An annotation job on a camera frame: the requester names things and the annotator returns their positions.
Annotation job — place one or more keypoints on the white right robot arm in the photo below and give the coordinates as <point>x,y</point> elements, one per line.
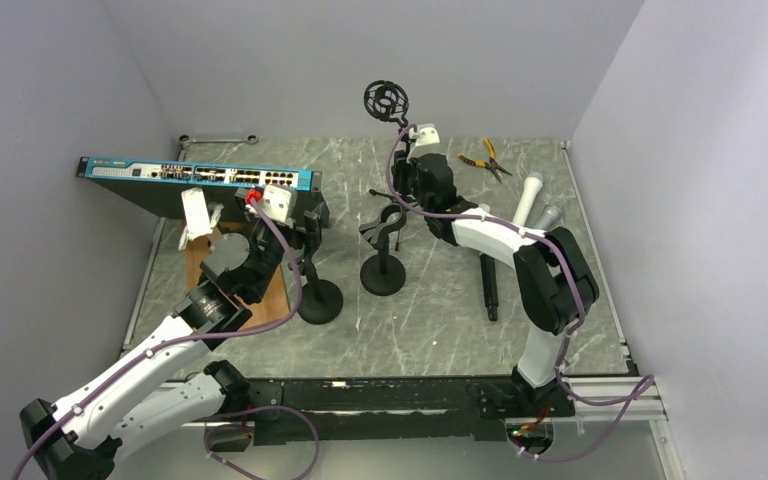
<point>556,284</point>

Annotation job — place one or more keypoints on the white handheld microphone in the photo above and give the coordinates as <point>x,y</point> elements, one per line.
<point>532,186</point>

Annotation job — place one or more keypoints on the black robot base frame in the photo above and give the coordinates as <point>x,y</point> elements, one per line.
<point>383,408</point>

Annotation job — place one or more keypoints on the centre black round-base mic stand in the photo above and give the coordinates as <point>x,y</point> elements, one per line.
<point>383,274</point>

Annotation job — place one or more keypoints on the wooden board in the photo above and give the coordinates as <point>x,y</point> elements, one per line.
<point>275,303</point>

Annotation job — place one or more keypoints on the black condenser microphone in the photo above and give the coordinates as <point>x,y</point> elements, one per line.
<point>489,286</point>

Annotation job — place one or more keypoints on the yellow black pliers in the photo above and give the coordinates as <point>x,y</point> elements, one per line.
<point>490,164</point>

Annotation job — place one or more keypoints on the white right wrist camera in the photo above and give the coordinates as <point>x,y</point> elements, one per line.
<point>423,135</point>

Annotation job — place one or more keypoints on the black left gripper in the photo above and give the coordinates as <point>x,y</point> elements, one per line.
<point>310,237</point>

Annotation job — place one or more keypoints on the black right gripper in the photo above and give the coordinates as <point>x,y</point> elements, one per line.
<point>405,166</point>

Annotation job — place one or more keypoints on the silver combination wrench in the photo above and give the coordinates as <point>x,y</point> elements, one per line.
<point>185,141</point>

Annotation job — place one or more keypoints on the black round-base mic stand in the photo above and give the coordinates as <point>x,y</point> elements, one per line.
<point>383,274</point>
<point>322,300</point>

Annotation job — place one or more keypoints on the white plastic clip part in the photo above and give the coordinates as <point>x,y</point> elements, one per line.
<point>201,216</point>

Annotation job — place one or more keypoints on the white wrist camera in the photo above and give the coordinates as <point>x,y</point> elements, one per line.
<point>423,135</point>
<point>273,202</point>

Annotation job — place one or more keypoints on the left black round-base mic stand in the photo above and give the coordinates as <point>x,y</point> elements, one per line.
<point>322,300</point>

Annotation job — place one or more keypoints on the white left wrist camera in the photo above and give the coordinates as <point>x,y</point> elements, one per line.
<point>273,202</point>

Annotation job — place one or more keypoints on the blue network switch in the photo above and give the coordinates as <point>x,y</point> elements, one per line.
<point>156,186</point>

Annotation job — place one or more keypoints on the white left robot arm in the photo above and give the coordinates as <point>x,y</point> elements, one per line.
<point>83,435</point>

